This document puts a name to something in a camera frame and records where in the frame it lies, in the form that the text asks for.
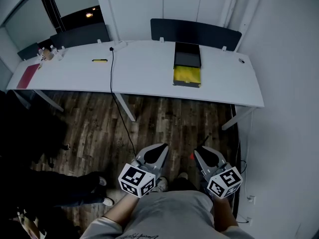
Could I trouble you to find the dark window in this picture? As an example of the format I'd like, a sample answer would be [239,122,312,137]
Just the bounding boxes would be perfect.
[59,4,103,32]

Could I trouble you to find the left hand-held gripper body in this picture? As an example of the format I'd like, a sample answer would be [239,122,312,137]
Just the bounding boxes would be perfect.
[118,156,162,199]

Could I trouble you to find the large dark desk divider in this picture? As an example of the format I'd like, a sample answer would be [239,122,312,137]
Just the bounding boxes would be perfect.
[150,18,243,52]

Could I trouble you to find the person's right forearm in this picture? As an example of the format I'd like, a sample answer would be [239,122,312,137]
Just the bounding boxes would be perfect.
[212,197,239,233]

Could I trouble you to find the person's black trousers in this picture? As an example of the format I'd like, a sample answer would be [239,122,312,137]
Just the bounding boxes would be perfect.
[167,177,201,192]

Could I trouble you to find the black office chair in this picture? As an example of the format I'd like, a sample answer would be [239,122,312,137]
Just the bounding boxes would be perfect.
[0,90,72,169]

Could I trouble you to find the person's left white shoe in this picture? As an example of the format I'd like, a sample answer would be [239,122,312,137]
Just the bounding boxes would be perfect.
[156,176,168,193]

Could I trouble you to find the yellow-lined drawer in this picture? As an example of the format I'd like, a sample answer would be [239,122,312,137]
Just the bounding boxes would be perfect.
[172,65,202,88]

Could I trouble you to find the person's left forearm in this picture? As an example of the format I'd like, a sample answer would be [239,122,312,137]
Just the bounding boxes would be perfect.
[103,192,141,232]

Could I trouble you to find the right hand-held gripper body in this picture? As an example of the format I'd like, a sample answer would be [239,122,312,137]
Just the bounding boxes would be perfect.
[202,161,244,200]

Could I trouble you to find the black power cable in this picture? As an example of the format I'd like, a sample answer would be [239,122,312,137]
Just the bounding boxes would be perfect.
[109,46,137,159]

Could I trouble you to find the brown round container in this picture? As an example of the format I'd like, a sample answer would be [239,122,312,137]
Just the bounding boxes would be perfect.
[41,49,54,61]

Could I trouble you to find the red folder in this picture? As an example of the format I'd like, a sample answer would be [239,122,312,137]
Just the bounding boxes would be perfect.
[16,63,41,90]

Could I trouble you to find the white desk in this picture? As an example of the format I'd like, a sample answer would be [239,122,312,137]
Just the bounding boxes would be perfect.
[111,40,265,131]
[5,40,137,122]

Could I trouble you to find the small dark desk divider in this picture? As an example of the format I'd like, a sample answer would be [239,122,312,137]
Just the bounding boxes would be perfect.
[17,42,41,61]

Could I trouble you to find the person's grey shirt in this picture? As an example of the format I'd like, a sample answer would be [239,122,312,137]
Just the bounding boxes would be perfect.
[79,190,255,239]

